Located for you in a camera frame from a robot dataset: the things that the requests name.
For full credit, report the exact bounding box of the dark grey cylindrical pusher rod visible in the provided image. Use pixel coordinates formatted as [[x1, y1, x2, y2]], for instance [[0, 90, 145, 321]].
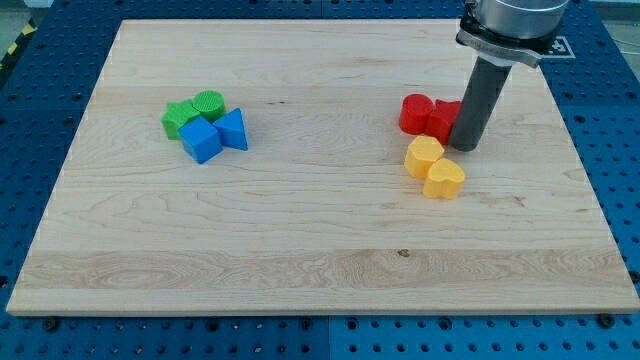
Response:
[[448, 57, 511, 152]]

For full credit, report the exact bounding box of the black gripper mount plate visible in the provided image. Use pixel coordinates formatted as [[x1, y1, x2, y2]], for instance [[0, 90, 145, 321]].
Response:
[[456, 11, 557, 68]]

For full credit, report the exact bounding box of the red star block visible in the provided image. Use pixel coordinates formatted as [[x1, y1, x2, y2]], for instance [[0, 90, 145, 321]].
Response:
[[424, 99, 462, 145]]

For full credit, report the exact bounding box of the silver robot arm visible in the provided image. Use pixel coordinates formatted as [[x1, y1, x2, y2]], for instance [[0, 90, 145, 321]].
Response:
[[449, 0, 567, 152]]

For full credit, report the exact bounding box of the green star block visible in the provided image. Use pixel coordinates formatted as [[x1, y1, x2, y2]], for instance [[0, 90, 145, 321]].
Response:
[[161, 100, 200, 140]]

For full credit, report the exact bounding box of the white fiducial marker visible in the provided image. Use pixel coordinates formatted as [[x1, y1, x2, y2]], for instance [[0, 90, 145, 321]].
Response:
[[542, 35, 575, 59]]

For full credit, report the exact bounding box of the red cylinder block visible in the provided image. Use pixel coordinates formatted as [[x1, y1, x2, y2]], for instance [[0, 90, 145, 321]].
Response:
[[398, 94, 435, 135]]

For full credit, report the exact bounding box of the yellow hexagon block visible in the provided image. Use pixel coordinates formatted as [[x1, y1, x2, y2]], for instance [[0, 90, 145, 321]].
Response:
[[404, 135, 445, 179]]

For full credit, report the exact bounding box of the yellow heart block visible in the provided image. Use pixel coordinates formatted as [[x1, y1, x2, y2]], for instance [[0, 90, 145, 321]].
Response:
[[423, 158, 466, 200]]

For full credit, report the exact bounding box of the blue triangle block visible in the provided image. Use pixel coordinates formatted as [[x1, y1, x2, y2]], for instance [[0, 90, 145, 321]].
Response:
[[213, 108, 248, 151]]

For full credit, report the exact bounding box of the wooden board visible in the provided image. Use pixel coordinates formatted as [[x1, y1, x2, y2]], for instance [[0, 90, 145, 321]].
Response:
[[7, 20, 639, 316]]

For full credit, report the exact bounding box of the green cylinder block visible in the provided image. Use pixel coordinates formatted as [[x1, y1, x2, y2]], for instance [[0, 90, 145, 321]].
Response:
[[192, 90, 226, 122]]

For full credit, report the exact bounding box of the blue cube block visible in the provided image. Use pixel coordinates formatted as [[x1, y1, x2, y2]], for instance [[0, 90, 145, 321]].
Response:
[[178, 116, 223, 164]]

